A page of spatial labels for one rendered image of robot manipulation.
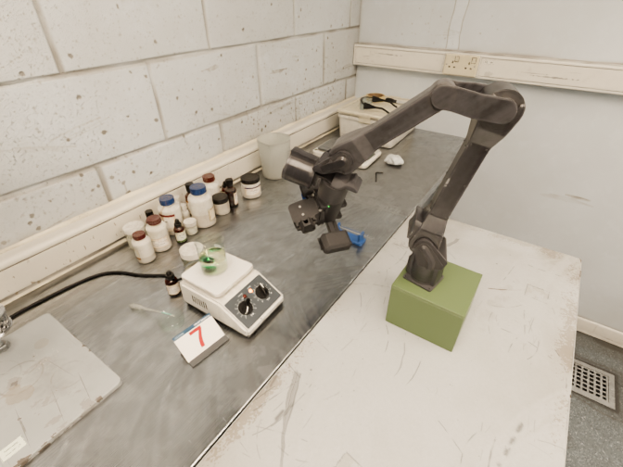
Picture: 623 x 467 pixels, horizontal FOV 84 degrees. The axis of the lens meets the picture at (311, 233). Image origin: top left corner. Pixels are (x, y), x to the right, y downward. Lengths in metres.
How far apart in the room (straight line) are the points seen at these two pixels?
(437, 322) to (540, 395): 0.21
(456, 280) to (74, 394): 0.77
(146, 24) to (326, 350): 0.95
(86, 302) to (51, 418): 0.29
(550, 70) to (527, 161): 0.40
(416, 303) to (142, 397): 0.55
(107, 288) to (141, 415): 0.38
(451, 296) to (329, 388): 0.30
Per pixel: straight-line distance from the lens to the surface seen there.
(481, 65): 1.84
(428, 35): 1.95
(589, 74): 1.81
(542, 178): 1.98
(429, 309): 0.75
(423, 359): 0.78
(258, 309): 0.79
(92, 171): 1.11
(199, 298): 0.82
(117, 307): 0.95
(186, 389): 0.75
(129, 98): 1.13
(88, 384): 0.82
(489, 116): 0.59
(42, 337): 0.96
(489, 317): 0.91
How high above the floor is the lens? 1.51
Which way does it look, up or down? 35 degrees down
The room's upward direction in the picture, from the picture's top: straight up
